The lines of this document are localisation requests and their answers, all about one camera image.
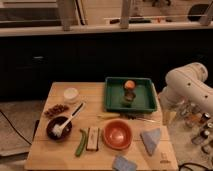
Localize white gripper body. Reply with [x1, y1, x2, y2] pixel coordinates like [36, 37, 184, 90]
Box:
[160, 97, 176, 125]

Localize blue towel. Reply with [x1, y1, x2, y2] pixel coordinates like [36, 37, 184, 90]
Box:
[140, 128, 161, 156]

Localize red bowl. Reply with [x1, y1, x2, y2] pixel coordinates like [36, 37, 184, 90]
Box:
[102, 120, 133, 150]

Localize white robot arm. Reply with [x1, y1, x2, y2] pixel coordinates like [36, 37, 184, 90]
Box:
[158, 62, 213, 125]

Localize white small bowl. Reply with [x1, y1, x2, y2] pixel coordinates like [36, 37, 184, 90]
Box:
[63, 88, 79, 103]

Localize dark brown bowl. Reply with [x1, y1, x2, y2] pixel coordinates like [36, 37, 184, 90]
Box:
[46, 116, 72, 141]

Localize green plastic tray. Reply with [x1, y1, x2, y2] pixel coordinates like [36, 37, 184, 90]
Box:
[104, 77, 157, 113]

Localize small dark cup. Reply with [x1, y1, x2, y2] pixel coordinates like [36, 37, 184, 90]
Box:
[124, 91, 136, 102]

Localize orange fruit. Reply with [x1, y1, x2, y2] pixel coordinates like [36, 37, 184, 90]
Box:
[124, 80, 135, 90]

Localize blue sponge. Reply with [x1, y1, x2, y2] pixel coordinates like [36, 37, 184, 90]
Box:
[112, 156, 137, 171]

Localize wooden block brush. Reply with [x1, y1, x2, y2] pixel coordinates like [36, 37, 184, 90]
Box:
[86, 127, 99, 151]

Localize green pepper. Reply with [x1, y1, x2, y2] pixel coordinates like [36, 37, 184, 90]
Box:
[75, 129, 87, 157]

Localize pile of brown nuts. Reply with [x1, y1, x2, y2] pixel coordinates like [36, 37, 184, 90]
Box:
[44, 104, 69, 118]

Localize black cable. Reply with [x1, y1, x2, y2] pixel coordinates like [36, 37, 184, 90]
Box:
[0, 109, 33, 147]

